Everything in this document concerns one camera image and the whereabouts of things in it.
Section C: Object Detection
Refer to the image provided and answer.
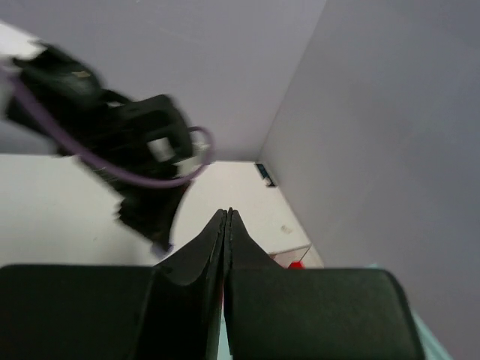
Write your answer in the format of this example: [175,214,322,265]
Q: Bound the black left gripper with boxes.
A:
[7,45,194,251]

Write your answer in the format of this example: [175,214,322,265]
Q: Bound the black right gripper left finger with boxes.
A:
[1,210,227,359]

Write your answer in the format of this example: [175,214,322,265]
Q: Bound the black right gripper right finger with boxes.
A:
[224,210,424,359]

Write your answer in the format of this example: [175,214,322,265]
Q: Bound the red stud lego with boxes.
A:
[288,261,305,269]

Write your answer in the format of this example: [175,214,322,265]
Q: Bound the transparent orange-slot drawer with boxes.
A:
[268,244,311,269]

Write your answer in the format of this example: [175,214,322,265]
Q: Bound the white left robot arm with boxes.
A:
[1,24,203,252]

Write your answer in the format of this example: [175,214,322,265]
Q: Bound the blue label left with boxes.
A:
[254,163,277,188]

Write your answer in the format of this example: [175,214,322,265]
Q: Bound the stacked teal yellow drawer cabinet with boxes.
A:
[406,292,454,360]

